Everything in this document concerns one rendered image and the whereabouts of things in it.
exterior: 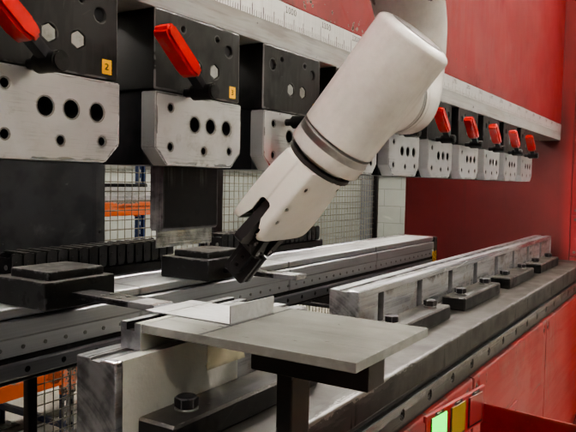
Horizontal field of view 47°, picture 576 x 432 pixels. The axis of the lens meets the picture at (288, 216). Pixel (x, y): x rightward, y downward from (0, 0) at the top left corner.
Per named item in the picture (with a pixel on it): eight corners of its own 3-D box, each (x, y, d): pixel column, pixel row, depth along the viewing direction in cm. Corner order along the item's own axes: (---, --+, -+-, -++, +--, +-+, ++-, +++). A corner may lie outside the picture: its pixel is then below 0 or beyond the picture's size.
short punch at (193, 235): (162, 249, 76) (163, 165, 76) (149, 247, 78) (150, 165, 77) (217, 243, 85) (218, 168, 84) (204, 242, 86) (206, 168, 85)
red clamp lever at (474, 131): (476, 114, 150) (483, 144, 157) (458, 115, 152) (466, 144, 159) (474, 120, 149) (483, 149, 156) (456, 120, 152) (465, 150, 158)
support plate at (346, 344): (356, 374, 59) (356, 363, 59) (141, 333, 73) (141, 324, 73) (428, 336, 74) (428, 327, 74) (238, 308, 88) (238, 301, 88)
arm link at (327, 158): (333, 117, 75) (318, 137, 77) (291, 109, 68) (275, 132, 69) (384, 165, 72) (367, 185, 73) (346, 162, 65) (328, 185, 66)
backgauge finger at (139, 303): (128, 327, 78) (128, 285, 78) (-7, 302, 92) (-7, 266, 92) (195, 311, 88) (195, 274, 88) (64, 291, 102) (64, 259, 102)
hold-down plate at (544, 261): (540, 273, 217) (541, 264, 217) (523, 272, 220) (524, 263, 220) (558, 265, 243) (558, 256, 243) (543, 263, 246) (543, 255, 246)
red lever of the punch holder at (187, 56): (177, 18, 66) (222, 91, 72) (146, 22, 68) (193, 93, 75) (168, 29, 65) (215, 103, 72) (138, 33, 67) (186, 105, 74)
